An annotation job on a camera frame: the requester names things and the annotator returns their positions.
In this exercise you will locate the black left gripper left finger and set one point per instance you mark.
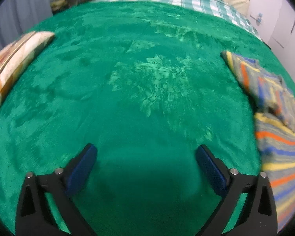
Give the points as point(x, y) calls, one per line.
point(33, 215)

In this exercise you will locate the striped knit sweater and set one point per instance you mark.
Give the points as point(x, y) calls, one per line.
point(274, 128)

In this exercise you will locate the orange checkered folded cloth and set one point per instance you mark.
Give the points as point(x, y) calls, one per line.
point(21, 60)

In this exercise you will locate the flat phone on cloth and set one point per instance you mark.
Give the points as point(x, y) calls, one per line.
point(8, 52)

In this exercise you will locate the green floral bedspread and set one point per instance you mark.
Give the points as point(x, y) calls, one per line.
point(143, 82)

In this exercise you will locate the white wardrobe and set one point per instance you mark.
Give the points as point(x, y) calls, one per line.
point(282, 40)

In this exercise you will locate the blue-grey curtain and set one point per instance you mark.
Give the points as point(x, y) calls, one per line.
point(18, 16)

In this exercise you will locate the white wall socket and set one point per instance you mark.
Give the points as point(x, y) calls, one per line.
point(257, 18)

